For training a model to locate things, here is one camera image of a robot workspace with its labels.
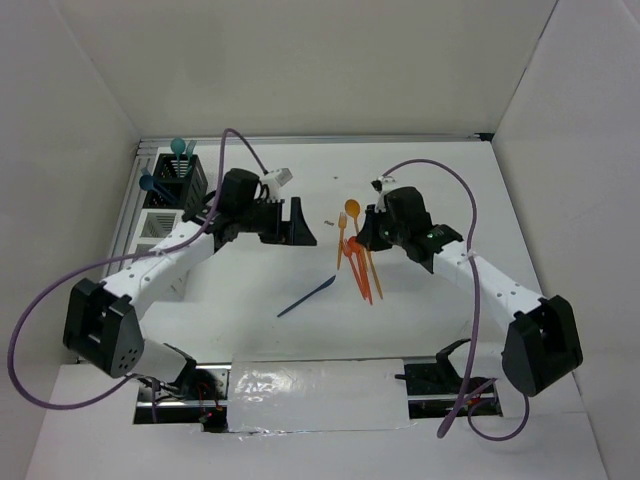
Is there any yellow fork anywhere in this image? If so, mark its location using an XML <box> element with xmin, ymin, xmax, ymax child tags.
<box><xmin>337</xmin><ymin>212</ymin><xmax>347</xmax><ymax>269</ymax></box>

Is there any blue knife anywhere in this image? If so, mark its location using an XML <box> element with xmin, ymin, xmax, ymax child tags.
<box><xmin>276</xmin><ymin>275</ymin><xmax>336</xmax><ymax>318</ymax></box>

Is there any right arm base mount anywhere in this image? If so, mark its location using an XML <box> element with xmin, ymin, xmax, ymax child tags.
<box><xmin>394</xmin><ymin>360</ymin><xmax>501</xmax><ymax>420</ymax></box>

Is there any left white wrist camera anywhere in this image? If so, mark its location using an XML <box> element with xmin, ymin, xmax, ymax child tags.
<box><xmin>261</xmin><ymin>168</ymin><xmax>293</xmax><ymax>196</ymax></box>

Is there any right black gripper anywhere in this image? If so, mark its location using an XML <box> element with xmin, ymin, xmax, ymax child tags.
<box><xmin>357</xmin><ymin>203</ymin><xmax>409</xmax><ymax>252</ymax></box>

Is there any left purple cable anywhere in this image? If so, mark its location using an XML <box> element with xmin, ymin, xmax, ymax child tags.
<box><xmin>7</xmin><ymin>127</ymin><xmax>271</xmax><ymax>411</ymax></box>

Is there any white taped paper sheet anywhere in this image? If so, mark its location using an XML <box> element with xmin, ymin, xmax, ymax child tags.
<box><xmin>227</xmin><ymin>359</ymin><xmax>410</xmax><ymax>434</ymax></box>

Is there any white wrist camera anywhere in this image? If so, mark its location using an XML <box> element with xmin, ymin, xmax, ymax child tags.
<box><xmin>261</xmin><ymin>168</ymin><xmax>293</xmax><ymax>196</ymax></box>
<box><xmin>371</xmin><ymin>175</ymin><xmax>398</xmax><ymax>213</ymax></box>

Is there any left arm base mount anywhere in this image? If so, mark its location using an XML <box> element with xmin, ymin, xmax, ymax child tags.
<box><xmin>133</xmin><ymin>363</ymin><xmax>231</xmax><ymax>433</ymax></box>

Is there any orange fork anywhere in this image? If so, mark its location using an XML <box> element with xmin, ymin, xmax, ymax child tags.
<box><xmin>342</xmin><ymin>240</ymin><xmax>367</xmax><ymax>300</ymax></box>

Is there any blue fork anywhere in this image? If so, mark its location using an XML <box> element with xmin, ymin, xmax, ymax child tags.
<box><xmin>150</xmin><ymin>183</ymin><xmax>178</xmax><ymax>205</ymax></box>

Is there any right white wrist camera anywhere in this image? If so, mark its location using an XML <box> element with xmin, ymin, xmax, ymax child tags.
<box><xmin>371</xmin><ymin>175</ymin><xmax>398</xmax><ymax>213</ymax></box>

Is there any yellow spoon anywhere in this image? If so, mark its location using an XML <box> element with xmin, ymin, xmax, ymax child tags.
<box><xmin>344</xmin><ymin>199</ymin><xmax>361</xmax><ymax>234</ymax></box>

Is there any teal spoon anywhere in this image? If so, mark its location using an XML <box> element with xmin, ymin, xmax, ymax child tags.
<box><xmin>170</xmin><ymin>137</ymin><xmax>186</xmax><ymax>177</ymax></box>

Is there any white utensil caddy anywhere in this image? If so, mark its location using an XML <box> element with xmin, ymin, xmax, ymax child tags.
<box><xmin>128</xmin><ymin>207</ymin><xmax>187</xmax><ymax>304</ymax></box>

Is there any aluminium frame rail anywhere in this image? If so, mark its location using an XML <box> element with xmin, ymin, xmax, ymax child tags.
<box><xmin>138</xmin><ymin>132</ymin><xmax>495</xmax><ymax>150</ymax></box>

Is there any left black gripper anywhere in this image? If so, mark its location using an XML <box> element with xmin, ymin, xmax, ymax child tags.
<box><xmin>237</xmin><ymin>196</ymin><xmax>316</xmax><ymax>245</ymax></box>

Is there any orange spoon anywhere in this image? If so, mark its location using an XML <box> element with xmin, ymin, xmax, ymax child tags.
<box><xmin>347</xmin><ymin>236</ymin><xmax>366</xmax><ymax>292</ymax></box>

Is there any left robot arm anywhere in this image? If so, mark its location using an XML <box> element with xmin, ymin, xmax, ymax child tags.
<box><xmin>63</xmin><ymin>168</ymin><xmax>317</xmax><ymax>399</ymax></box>

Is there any blue spoon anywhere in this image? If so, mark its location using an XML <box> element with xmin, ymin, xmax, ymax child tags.
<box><xmin>139</xmin><ymin>174</ymin><xmax>160</xmax><ymax>192</ymax></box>

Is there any black utensil caddy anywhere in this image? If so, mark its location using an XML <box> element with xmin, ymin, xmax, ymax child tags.
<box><xmin>143</xmin><ymin>153</ymin><xmax>208</xmax><ymax>210</ymax></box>

